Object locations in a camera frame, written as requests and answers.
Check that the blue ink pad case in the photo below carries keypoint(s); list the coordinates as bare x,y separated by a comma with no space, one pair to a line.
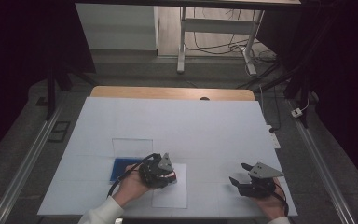
122,168

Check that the person's white sleeve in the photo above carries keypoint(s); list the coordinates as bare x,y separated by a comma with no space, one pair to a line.
101,213
279,221

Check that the person's right white sleeve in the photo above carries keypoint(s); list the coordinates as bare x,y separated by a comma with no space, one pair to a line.
279,221

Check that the white desk frame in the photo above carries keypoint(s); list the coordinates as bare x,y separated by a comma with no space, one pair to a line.
217,25

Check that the white plug adapter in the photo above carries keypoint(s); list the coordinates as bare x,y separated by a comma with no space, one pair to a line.
296,112

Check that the wooden table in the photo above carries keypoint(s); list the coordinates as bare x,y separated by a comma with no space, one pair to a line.
167,92

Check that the person's right hand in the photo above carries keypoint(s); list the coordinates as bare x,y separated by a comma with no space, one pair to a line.
272,205

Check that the person's left white sleeve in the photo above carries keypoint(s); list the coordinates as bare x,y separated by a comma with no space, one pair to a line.
101,213

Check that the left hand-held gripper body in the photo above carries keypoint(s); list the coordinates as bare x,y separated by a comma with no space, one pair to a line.
154,172

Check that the person's left hand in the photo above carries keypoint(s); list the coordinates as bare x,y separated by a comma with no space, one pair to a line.
132,185

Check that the white cabinet panel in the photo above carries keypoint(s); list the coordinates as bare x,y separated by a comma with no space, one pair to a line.
118,26

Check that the large white table cover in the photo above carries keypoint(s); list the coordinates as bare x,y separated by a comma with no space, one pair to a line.
183,130

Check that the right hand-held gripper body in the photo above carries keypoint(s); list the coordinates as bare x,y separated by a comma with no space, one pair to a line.
259,186

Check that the white power strip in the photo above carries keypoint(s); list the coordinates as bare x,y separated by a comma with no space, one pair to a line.
275,140

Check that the black floor frame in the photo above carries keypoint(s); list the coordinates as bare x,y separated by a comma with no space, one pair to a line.
59,131

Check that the black tripod stand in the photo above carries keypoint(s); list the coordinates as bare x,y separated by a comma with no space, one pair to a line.
301,93

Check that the aluminium rail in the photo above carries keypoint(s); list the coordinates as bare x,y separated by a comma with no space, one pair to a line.
323,168
24,168

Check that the white paper sheet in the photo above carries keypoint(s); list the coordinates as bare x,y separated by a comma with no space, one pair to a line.
177,196

